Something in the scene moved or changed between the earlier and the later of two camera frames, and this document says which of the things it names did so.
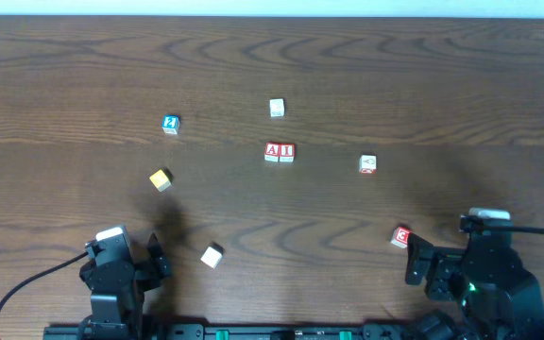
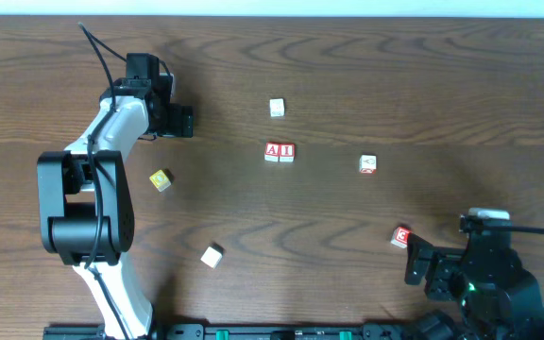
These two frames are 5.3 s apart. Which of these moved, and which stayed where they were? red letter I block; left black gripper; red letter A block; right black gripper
Moved: left black gripper
Stayed: red letter I block; red letter A block; right black gripper
